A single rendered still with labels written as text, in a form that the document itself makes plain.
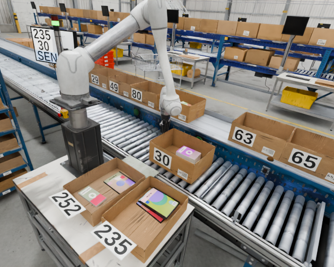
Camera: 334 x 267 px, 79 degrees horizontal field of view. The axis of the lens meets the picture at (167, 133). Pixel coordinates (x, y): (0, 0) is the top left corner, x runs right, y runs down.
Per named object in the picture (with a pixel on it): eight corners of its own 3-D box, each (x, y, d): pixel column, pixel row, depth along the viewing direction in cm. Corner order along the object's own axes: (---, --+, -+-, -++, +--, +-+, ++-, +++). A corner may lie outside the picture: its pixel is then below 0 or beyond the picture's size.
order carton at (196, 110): (155, 110, 205) (156, 94, 197) (173, 103, 226) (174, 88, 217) (187, 124, 185) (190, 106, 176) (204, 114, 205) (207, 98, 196)
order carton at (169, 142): (148, 159, 156) (148, 141, 148) (172, 144, 176) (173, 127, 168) (191, 185, 136) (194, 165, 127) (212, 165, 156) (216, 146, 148)
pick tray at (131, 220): (101, 229, 104) (99, 216, 99) (149, 186, 132) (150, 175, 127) (143, 264, 90) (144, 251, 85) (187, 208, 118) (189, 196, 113)
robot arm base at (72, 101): (76, 110, 109) (75, 100, 107) (52, 99, 120) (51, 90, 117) (103, 103, 123) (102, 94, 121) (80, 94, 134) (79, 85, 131)
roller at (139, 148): (124, 156, 165) (124, 151, 163) (165, 134, 201) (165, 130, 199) (128, 159, 163) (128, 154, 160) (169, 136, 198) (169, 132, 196)
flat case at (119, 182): (123, 198, 121) (123, 196, 121) (103, 183, 131) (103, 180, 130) (139, 186, 131) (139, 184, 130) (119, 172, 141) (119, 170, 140)
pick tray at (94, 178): (64, 198, 119) (61, 185, 114) (117, 167, 145) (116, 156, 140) (93, 227, 104) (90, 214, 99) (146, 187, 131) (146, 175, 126)
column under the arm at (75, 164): (81, 181, 131) (72, 138, 115) (60, 164, 144) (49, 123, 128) (113, 162, 150) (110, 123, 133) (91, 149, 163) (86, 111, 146)
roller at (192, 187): (182, 194, 134) (183, 188, 132) (218, 160, 170) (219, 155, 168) (188, 198, 132) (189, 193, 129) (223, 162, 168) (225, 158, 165)
